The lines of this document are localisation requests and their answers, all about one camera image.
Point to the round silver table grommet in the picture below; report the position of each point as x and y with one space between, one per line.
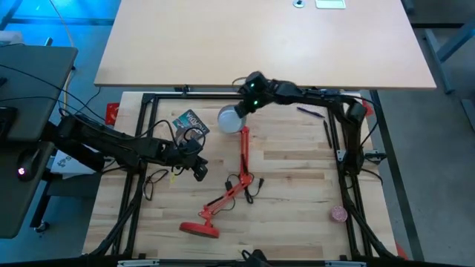
298 3

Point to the black keyboard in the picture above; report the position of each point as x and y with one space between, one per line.
7 122

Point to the large light wood table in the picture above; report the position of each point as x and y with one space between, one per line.
259 41

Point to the black computer mouse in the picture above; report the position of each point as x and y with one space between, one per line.
26 167

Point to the white rectangular pad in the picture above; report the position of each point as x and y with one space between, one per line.
330 3

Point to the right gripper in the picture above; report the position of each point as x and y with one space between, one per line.
254 104

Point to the grey metal table leg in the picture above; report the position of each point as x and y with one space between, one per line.
449 48

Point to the red articulated desk lamp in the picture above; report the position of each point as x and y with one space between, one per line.
198 230

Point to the small printed packet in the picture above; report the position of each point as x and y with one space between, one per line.
191 122

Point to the dark grey desk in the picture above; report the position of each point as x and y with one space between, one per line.
37 59

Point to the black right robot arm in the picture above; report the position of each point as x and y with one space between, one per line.
334 100

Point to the purple pen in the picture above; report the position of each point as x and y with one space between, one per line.
311 112

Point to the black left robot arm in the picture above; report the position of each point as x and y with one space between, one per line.
111 142

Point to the pink speckled tape roll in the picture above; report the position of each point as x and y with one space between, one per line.
338 214

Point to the white reflector lightbulb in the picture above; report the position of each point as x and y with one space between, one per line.
231 119

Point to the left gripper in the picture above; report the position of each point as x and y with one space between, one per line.
187 154

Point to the black pen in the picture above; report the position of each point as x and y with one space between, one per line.
327 133

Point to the silver metal bracket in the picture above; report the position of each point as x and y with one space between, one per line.
139 263
345 264

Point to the black aluminium rig frame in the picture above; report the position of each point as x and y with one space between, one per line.
193 96

